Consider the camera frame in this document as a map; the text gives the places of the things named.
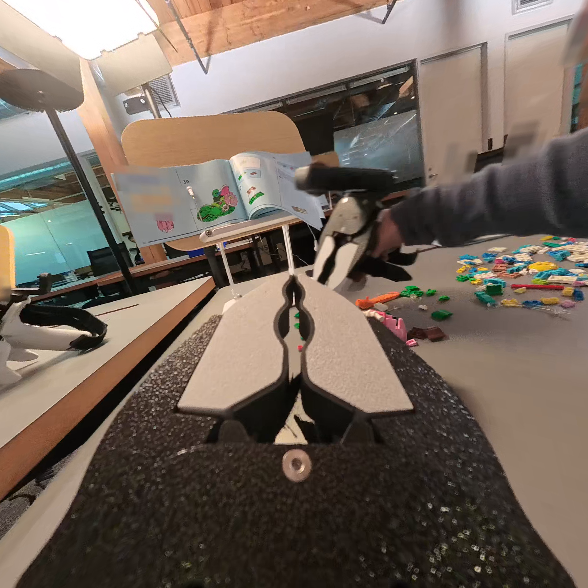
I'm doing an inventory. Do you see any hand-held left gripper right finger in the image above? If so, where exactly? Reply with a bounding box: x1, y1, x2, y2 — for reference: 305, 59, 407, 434
296, 276, 415, 418

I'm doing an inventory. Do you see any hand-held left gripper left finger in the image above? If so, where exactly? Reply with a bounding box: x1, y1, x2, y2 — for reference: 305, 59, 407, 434
176, 274, 297, 419

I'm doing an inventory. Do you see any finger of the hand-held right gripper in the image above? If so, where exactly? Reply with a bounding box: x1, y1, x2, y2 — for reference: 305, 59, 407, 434
314, 233, 344, 284
330, 238, 369, 292

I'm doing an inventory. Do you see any green and pink lego flower model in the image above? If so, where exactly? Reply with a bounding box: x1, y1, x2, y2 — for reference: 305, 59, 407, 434
360, 309, 409, 344

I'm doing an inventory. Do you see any person's right forearm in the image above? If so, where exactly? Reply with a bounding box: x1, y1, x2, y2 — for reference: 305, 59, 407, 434
390, 131, 588, 249

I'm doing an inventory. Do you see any orange lego brick separator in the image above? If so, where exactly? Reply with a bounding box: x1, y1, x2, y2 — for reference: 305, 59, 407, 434
356, 292, 401, 309

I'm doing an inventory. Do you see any open lego instruction booklet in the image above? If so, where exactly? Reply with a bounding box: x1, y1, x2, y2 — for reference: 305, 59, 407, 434
111, 151, 324, 246

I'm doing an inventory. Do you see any pile of colourful lego pieces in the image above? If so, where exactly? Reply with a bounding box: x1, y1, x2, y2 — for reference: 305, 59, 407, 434
455, 235, 588, 318

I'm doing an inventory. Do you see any person's right hand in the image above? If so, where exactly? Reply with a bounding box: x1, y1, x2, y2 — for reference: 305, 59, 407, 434
372, 208, 405, 260

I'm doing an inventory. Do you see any dark glass window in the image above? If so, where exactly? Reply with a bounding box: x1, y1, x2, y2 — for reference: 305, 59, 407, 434
220, 60, 421, 184

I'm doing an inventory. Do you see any white book stand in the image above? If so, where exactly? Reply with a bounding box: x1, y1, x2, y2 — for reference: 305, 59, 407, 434
199, 215, 306, 317

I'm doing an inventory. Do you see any white door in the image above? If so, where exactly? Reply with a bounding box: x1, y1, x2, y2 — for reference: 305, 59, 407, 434
504, 21, 575, 138
420, 43, 488, 177

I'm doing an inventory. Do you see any black office chair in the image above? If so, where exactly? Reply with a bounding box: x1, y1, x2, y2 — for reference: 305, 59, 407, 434
86, 247, 127, 290

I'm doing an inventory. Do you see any black mounted device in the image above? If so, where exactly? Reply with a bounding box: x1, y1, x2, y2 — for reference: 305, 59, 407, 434
122, 94, 159, 115

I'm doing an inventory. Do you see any ceiling light panel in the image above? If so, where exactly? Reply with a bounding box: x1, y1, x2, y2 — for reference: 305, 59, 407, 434
9, 0, 173, 95

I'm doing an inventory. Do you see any black round-top floor stand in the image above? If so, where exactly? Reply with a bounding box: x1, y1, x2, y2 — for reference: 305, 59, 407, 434
0, 68, 138, 295

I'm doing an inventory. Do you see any white headset with black strap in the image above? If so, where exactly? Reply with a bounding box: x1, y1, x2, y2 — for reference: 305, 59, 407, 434
0, 273, 108, 384

